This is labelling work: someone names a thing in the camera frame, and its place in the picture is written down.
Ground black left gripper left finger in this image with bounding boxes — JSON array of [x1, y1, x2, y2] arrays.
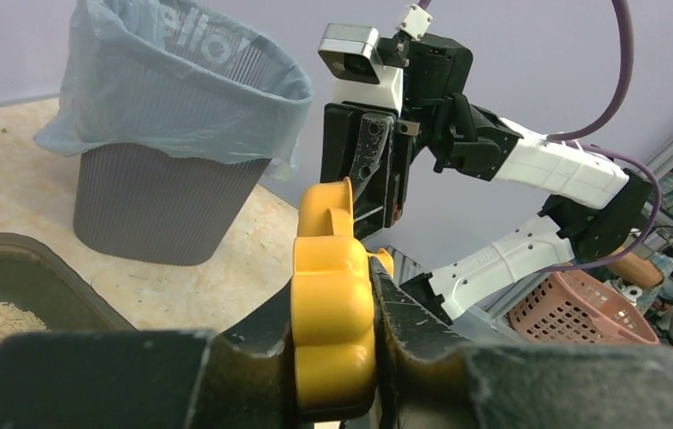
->
[[0, 291, 298, 428]]

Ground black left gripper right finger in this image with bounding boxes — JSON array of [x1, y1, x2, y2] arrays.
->
[[369, 258, 673, 428]]

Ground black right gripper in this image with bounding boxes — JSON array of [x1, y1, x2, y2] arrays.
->
[[320, 33, 521, 240]]

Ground yellow litter scoop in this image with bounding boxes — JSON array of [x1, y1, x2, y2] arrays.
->
[[290, 179, 394, 421]]

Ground dark translucent litter box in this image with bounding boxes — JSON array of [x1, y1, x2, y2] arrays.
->
[[0, 232, 135, 331]]

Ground grey ribbed trash bin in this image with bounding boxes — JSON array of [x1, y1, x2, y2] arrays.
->
[[73, 143, 268, 266]]

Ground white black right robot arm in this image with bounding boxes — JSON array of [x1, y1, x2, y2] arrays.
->
[[318, 23, 652, 324]]

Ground pink perforated basket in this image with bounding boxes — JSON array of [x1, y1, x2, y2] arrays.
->
[[508, 270, 660, 345]]

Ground light blue bin liner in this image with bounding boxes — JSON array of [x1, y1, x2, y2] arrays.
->
[[35, 1, 314, 181]]

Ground person in plaid shirt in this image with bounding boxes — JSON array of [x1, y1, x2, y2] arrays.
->
[[593, 172, 673, 314]]

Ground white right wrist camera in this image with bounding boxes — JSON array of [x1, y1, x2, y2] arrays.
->
[[318, 1, 433, 114]]

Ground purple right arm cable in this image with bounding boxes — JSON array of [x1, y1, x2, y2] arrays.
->
[[416, 0, 663, 273]]

